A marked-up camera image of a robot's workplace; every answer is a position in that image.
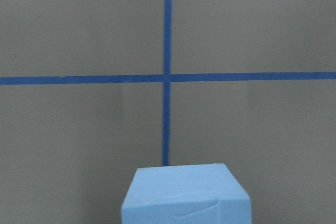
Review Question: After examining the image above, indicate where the light blue foam block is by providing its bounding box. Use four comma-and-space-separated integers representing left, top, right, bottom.
121, 164, 252, 223

